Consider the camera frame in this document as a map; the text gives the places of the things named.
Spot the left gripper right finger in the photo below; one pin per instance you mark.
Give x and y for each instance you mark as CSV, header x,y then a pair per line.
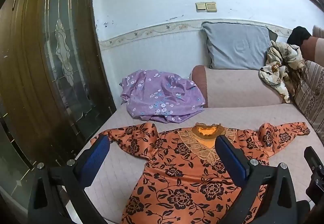
x,y
278,204

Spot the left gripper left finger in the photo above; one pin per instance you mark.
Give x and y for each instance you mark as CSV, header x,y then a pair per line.
x,y
45,204

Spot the orange black floral blouse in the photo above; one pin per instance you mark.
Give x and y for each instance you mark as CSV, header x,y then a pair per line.
x,y
184,180

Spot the wooden glass door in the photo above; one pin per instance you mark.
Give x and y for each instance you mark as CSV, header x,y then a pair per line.
x,y
54,92

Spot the striped beige cushion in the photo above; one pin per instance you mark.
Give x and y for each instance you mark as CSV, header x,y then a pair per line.
x,y
308,94

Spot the purple floral garment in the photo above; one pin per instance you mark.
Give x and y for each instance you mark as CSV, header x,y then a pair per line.
x,y
161,96

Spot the cream floral crumpled cloth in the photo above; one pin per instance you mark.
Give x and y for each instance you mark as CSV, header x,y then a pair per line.
x,y
281,60

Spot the black cloth on armrest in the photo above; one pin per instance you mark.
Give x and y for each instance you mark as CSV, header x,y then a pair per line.
x,y
298,36

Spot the grey pillow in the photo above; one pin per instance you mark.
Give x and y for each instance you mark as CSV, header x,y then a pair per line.
x,y
237,46

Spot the right gold wall switch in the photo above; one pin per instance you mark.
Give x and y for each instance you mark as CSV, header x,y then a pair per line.
x,y
211,7

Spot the gold wall switch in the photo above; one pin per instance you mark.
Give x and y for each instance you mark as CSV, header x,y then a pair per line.
x,y
211,7
200,7

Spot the left gold wall switch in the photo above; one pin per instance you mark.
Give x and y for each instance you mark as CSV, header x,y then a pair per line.
x,y
200,7

